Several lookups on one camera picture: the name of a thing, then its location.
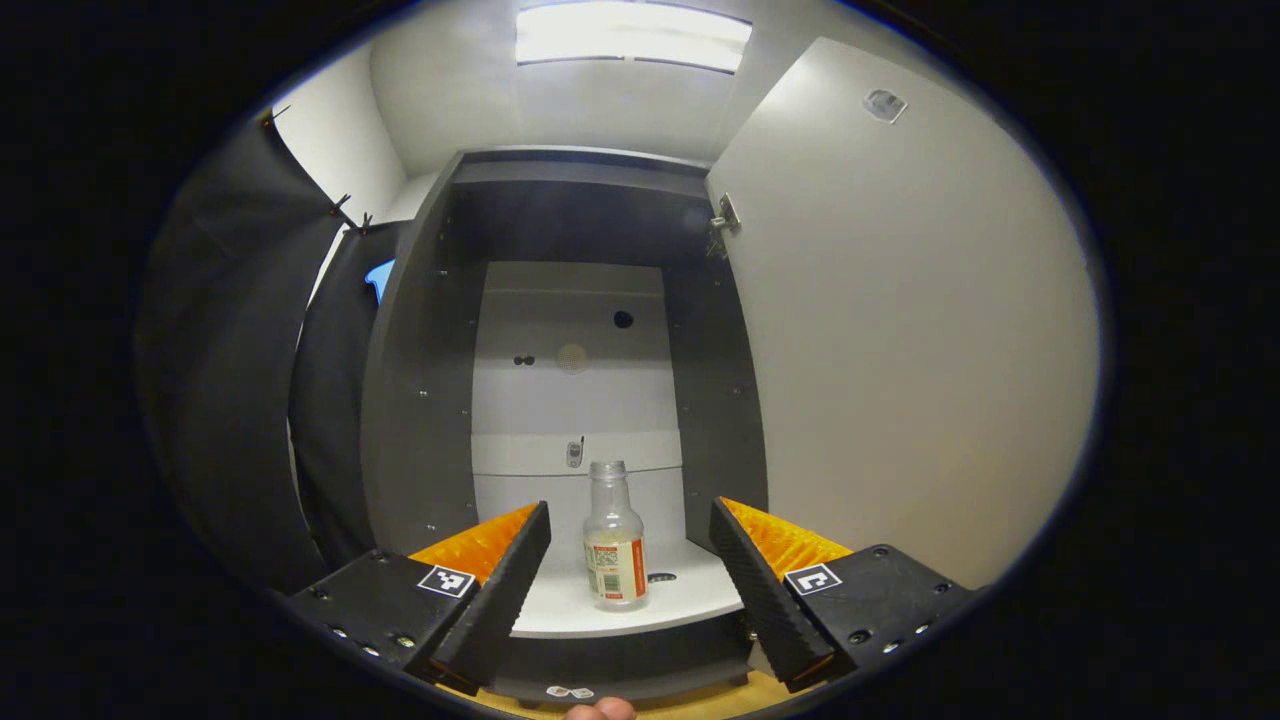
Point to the ceiling light panel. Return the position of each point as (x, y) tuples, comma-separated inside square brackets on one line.
[(630, 35)]

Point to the white cabinet shelf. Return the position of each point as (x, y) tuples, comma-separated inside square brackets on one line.
[(690, 600)]

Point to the metal door hinge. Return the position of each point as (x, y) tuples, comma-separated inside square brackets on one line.
[(725, 220)]

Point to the black backdrop cloth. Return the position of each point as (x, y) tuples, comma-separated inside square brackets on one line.
[(230, 350)]

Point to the dark grey cabinet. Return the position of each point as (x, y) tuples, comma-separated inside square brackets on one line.
[(420, 400)]

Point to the clear plastic bottle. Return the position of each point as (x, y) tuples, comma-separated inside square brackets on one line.
[(615, 560)]

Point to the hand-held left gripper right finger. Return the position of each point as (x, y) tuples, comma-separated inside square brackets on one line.
[(765, 600)]

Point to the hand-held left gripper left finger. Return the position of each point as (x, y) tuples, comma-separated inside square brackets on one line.
[(495, 600)]

